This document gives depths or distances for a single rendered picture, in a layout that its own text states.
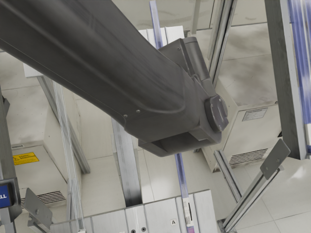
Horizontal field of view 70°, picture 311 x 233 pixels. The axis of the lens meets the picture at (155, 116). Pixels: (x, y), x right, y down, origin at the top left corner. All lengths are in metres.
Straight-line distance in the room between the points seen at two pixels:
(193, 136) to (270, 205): 1.30
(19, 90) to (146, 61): 1.01
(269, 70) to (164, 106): 1.07
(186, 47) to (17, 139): 0.76
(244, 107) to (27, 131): 0.85
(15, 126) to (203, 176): 1.03
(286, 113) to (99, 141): 1.20
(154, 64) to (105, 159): 1.37
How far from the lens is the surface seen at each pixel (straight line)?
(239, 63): 1.21
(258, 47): 1.38
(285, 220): 1.49
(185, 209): 0.52
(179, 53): 0.28
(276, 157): 0.75
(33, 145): 0.93
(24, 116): 1.01
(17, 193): 0.61
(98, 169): 1.49
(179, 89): 0.18
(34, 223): 0.73
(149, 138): 0.21
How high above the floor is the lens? 1.26
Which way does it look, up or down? 48 degrees down
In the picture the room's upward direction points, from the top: straight up
